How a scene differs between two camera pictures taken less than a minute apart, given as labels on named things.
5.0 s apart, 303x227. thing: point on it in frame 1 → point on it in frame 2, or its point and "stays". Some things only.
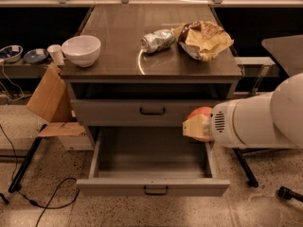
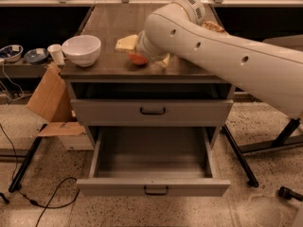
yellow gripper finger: [199, 128] → [142, 45]
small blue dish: [36, 56] stays
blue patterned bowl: [10, 53] stays
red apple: [201, 110] → [137, 59]
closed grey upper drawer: [129, 113] stays
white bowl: [82, 50] stays
